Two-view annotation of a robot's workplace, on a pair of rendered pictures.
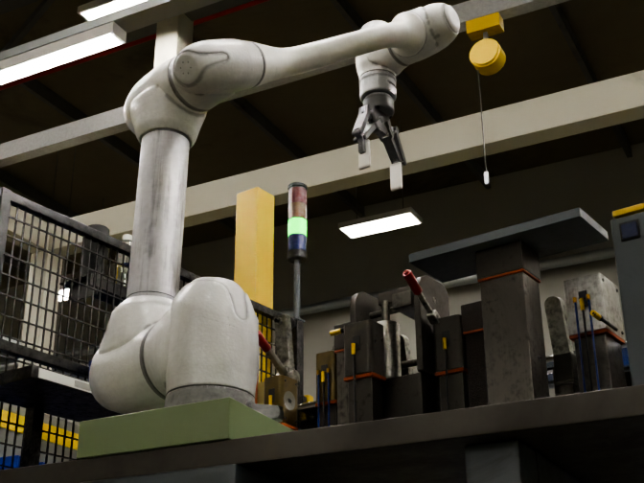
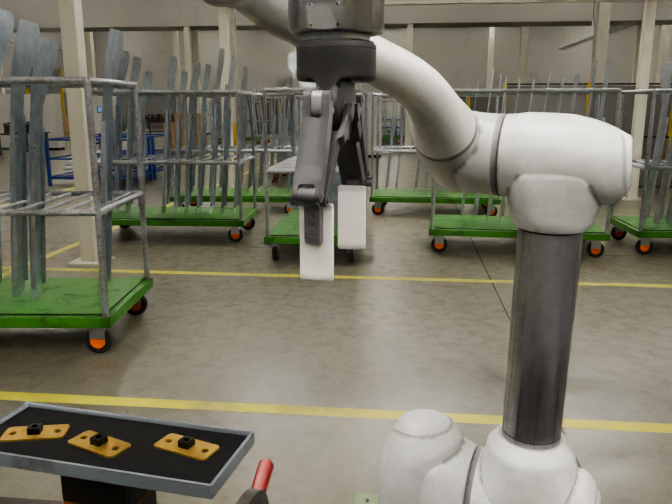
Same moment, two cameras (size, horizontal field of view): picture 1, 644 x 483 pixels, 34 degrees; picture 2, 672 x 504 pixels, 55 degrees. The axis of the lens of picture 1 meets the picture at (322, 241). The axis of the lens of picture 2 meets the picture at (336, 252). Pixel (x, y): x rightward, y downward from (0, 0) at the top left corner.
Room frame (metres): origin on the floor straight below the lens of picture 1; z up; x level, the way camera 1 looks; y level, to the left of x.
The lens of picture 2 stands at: (2.75, -0.37, 1.61)
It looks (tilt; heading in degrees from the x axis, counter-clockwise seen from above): 13 degrees down; 159
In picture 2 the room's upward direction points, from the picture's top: straight up
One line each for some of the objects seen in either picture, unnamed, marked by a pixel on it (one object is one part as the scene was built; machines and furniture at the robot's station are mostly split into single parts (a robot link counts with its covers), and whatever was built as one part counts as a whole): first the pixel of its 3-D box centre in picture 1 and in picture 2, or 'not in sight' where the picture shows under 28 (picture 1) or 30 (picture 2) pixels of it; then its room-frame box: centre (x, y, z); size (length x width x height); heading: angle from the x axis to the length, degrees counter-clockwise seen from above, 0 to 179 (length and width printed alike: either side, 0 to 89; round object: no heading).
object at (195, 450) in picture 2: not in sight; (186, 443); (1.94, -0.27, 1.17); 0.08 x 0.04 x 0.01; 43
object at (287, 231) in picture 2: not in sight; (321, 169); (-4.31, 2.20, 0.89); 1.90 x 1.00 x 1.77; 154
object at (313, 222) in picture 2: not in sight; (310, 216); (2.22, -0.19, 1.51); 0.03 x 0.01 x 0.05; 144
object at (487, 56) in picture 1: (491, 98); not in sight; (4.06, -0.77, 2.85); 0.16 x 0.10 x 0.85; 63
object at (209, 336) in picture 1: (209, 340); (425, 469); (1.76, 0.20, 0.92); 0.18 x 0.16 x 0.22; 45
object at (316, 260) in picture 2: (396, 176); (316, 242); (2.21, -0.18, 1.49); 0.03 x 0.01 x 0.07; 54
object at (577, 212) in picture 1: (506, 247); (108, 444); (1.89, -0.36, 1.16); 0.37 x 0.14 x 0.02; 54
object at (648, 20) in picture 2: not in sight; (640, 103); (-5.98, 8.57, 1.64); 0.36 x 0.36 x 3.28; 63
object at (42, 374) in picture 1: (141, 419); not in sight; (2.66, 0.47, 1.01); 0.90 x 0.22 x 0.03; 144
